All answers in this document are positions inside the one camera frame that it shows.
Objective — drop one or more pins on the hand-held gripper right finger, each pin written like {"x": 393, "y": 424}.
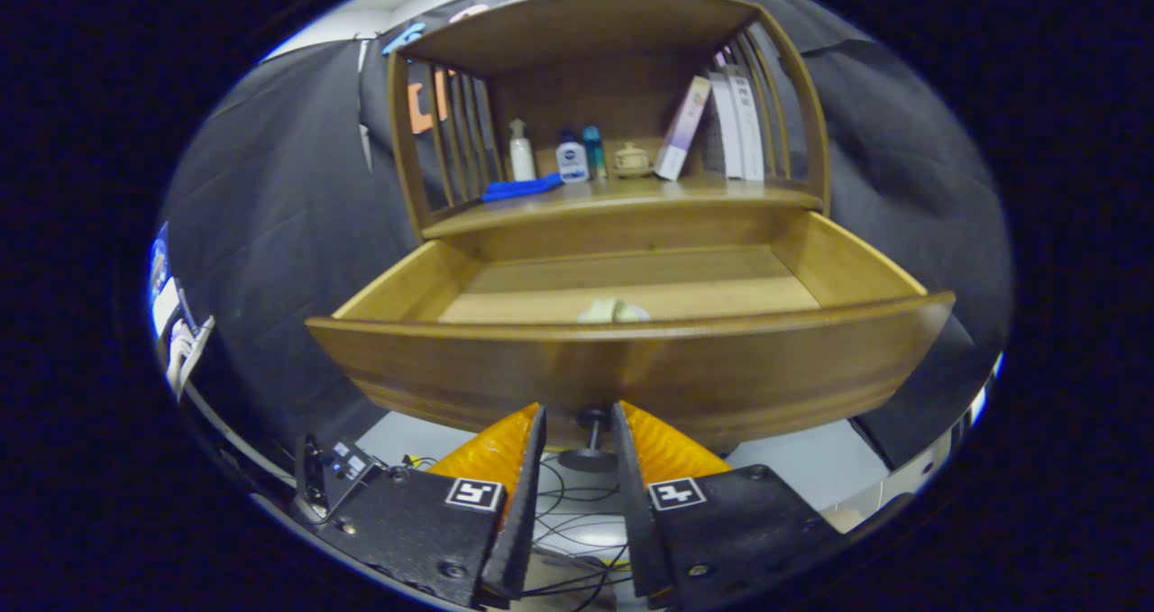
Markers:
{"x": 636, "y": 522}

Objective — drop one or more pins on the black backdrop cloth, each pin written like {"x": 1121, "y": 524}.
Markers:
{"x": 270, "y": 233}

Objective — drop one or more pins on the pale green soap grey dish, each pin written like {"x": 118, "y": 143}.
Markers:
{"x": 613, "y": 312}

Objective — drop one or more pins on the beige lidded teacup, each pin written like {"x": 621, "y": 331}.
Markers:
{"x": 631, "y": 159}

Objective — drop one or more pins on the purple cover book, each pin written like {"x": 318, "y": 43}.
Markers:
{"x": 681, "y": 130}

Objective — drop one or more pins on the white power strip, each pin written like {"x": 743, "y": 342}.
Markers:
{"x": 185, "y": 355}

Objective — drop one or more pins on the teal slim bottle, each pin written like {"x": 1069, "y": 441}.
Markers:
{"x": 595, "y": 152}

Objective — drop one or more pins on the white pump bottle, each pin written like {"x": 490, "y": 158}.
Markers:
{"x": 522, "y": 157}

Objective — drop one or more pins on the white lotion bottle blue cap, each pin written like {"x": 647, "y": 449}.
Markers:
{"x": 572, "y": 161}

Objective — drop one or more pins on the plain white book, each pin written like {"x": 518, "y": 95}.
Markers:
{"x": 728, "y": 125}

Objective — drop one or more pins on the blue folded cloth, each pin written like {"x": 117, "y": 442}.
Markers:
{"x": 518, "y": 188}

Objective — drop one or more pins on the white book with black characters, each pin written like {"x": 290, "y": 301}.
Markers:
{"x": 748, "y": 125}

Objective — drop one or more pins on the wooden cabinet with slatted shelf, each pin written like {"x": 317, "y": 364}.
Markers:
{"x": 613, "y": 89}

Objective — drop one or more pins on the wooden countertop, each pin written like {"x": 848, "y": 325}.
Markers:
{"x": 631, "y": 199}

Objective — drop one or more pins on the blue white poster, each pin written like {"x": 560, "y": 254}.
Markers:
{"x": 162, "y": 278}

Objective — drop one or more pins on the black electronic box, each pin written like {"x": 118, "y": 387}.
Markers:
{"x": 334, "y": 472}

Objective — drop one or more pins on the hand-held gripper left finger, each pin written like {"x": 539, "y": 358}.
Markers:
{"x": 523, "y": 522}

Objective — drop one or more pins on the dark patterned book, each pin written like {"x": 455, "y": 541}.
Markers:
{"x": 714, "y": 143}

